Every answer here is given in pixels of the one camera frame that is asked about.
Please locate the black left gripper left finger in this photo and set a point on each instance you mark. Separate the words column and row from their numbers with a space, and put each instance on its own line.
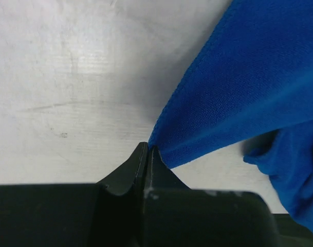
column 117, row 210

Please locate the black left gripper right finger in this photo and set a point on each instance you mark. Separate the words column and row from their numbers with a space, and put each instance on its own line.
column 159, row 177

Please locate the blue towels pile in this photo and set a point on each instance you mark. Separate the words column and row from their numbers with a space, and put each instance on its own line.
column 254, row 75

